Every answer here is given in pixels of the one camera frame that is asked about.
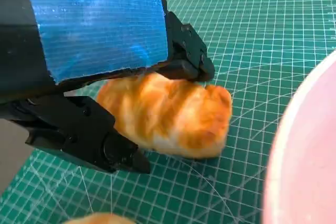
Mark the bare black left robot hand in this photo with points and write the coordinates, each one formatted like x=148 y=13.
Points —
x=92 y=30

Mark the long twisted toy bread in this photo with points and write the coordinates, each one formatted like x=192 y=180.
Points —
x=178 y=119

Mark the round toy bread bun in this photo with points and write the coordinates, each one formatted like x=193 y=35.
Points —
x=105 y=219

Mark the pink bowl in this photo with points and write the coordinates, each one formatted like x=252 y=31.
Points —
x=309 y=155

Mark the green cutting mat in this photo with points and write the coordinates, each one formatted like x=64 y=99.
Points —
x=249 y=51

